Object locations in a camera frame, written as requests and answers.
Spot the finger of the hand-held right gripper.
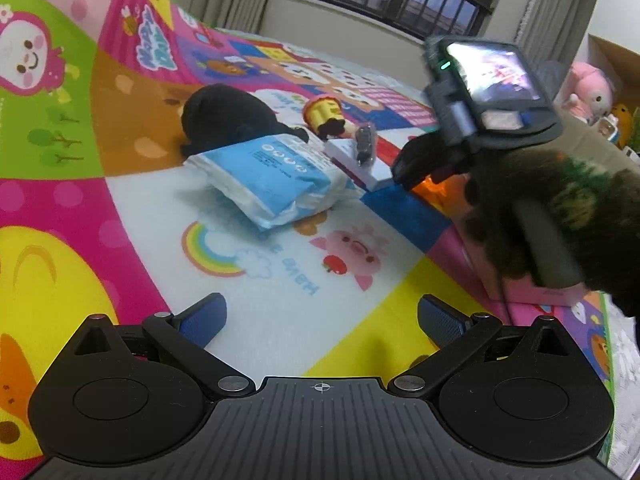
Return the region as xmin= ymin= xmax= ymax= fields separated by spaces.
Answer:
xmin=391 ymin=134 xmax=451 ymax=181
xmin=406 ymin=159 xmax=472 ymax=192

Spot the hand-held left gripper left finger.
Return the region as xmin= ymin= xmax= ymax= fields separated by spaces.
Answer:
xmin=72 ymin=292 xmax=256 ymax=397

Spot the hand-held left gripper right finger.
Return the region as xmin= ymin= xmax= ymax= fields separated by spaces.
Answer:
xmin=387 ymin=294 xmax=576 ymax=396

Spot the grey pen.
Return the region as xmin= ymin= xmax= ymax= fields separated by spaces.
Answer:
xmin=354 ymin=125 xmax=377 ymax=168

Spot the small white box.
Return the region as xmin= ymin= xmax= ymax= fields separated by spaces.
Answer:
xmin=324 ymin=137 xmax=393 ymax=193

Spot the yellow red toy figure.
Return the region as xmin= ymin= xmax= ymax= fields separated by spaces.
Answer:
xmin=302 ymin=96 xmax=351 ymax=141

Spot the blue tissue pack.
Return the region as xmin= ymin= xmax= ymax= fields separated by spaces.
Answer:
xmin=182 ymin=134 xmax=361 ymax=233

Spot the black plush toy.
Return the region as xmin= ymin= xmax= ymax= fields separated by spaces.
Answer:
xmin=180 ymin=84 xmax=311 ymax=157

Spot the person's right hand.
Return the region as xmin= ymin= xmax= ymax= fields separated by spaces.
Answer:
xmin=462 ymin=147 xmax=640 ymax=318

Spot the colourful printed play mat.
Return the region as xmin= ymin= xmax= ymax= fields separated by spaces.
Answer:
xmin=0 ymin=0 xmax=633 ymax=478

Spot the pink plush toy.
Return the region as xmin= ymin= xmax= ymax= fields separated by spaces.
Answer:
xmin=562 ymin=62 xmax=616 ymax=123

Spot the yellow plush toy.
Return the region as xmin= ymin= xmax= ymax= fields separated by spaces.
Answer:
xmin=612 ymin=104 xmax=637 ymax=148

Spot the brown cardboard box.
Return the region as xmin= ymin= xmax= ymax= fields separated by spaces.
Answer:
xmin=587 ymin=34 xmax=640 ymax=111

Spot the thin black cable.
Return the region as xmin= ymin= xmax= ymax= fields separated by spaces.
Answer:
xmin=495 ymin=265 xmax=513 ymax=311

